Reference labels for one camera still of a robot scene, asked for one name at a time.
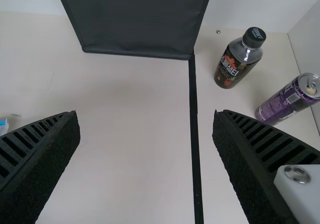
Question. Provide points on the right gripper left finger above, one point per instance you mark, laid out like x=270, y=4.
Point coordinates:
x=37, y=159

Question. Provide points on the black strip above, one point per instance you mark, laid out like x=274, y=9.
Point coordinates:
x=195, y=133

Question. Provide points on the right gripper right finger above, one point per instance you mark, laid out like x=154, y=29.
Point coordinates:
x=255, y=159

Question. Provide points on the dark coffee bottle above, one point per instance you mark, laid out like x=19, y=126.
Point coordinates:
x=232, y=66

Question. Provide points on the blue white wet wipes pack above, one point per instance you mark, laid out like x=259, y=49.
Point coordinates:
x=3, y=125

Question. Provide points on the purple can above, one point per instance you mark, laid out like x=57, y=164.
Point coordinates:
x=287, y=101

